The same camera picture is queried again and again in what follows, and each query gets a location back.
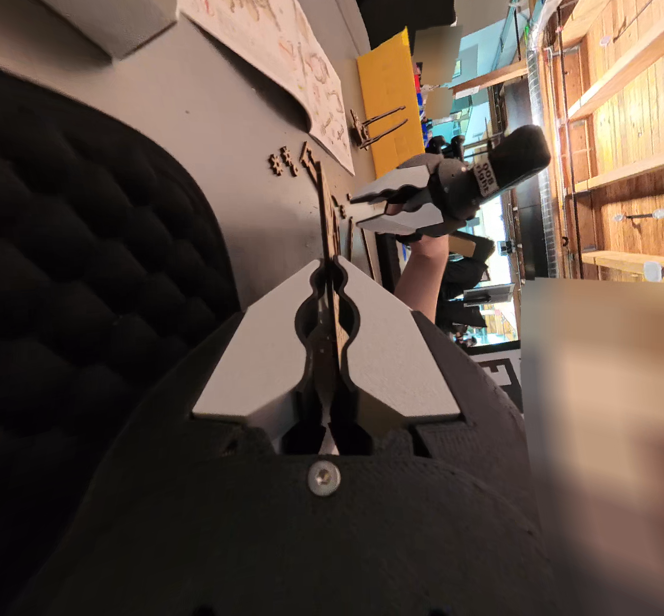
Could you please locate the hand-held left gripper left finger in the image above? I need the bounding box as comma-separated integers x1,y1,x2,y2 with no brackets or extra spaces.
192,258,329,454

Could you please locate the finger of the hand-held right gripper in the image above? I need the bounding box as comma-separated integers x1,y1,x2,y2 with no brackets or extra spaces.
349,165,432,206
356,204,445,235

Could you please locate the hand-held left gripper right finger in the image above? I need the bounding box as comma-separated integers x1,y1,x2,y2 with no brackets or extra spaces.
328,255,462,454

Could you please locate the wooden parts sheet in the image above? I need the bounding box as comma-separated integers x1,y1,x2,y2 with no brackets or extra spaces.
313,160,349,364

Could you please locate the person's right forearm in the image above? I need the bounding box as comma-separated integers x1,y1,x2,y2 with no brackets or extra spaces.
394,235,458,324

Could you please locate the yellow plastic bin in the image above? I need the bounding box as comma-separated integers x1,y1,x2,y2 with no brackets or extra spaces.
356,26,427,179

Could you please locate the black framed tag sign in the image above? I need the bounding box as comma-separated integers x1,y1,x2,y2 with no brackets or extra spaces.
474,352,524,414

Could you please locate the black quilted cushion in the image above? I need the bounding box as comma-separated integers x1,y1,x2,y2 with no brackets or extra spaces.
0,71,243,616

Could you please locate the instruction booklet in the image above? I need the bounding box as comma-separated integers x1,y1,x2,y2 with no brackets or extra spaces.
178,0,357,176

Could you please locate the white cardboard tray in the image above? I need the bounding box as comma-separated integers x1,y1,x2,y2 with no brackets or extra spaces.
0,0,181,60

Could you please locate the wooden strip frame part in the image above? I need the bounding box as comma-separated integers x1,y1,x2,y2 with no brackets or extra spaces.
300,140,325,181

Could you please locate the metal ventilation duct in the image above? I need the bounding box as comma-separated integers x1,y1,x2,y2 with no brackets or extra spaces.
523,46,560,277

